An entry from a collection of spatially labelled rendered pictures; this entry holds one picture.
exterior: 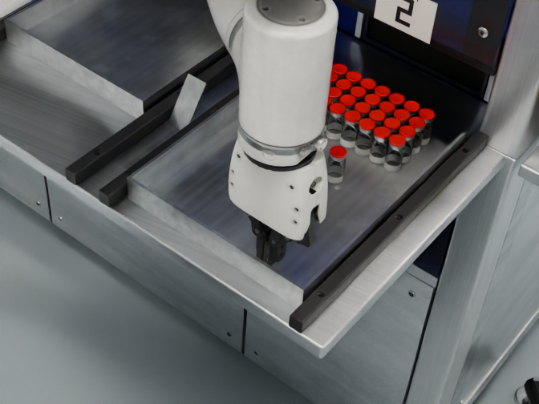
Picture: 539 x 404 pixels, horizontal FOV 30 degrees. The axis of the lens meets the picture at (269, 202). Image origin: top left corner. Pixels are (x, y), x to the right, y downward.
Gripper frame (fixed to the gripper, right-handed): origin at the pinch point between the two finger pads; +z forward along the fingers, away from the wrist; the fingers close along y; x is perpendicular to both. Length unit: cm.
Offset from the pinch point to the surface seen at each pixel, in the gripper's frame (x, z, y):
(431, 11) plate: -35.2, -11.2, 3.5
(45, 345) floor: -15, 92, 66
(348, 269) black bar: -4.7, 2.3, -7.4
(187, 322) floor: -39, 92, 48
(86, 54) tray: -14.2, 4.1, 43.6
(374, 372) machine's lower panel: -35, 63, 0
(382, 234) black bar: -11.7, 2.4, -7.3
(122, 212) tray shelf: 4.2, 4.4, 18.8
